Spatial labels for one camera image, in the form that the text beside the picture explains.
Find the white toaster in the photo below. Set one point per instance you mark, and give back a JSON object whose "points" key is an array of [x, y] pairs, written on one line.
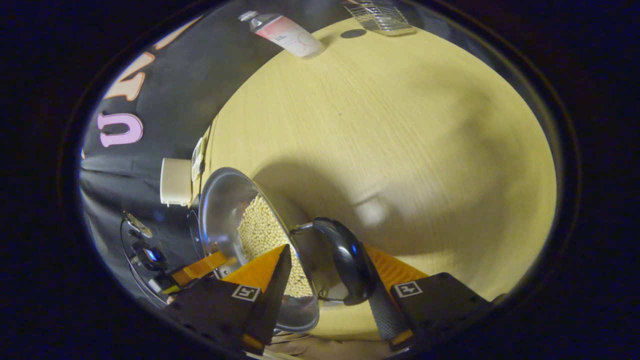
{"points": [[175, 182]]}

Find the white divided dish of beans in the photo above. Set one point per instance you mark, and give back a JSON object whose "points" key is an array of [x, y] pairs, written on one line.
{"points": [[197, 160]]}

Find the clear ribbed utensil holder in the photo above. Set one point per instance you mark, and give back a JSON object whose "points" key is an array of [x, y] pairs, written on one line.
{"points": [[382, 17]]}

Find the heap of yellow soybeans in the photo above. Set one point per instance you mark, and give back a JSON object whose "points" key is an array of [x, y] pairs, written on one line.
{"points": [[260, 230]]}

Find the black backdrop cloth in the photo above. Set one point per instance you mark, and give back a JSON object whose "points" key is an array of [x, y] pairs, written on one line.
{"points": [[200, 90]]}

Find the dark bottle cap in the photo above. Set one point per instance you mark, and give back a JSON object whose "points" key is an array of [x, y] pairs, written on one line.
{"points": [[353, 33]]}

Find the clear bottle with pink label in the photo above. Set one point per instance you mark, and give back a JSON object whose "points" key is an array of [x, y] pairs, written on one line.
{"points": [[290, 36]]}

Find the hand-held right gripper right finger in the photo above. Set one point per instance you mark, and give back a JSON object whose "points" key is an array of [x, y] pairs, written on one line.
{"points": [[385, 320]]}

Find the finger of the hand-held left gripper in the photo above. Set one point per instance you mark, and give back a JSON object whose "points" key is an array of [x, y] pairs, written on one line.
{"points": [[200, 267]]}

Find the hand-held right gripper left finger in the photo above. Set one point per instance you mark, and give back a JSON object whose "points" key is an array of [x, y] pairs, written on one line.
{"points": [[275, 295]]}

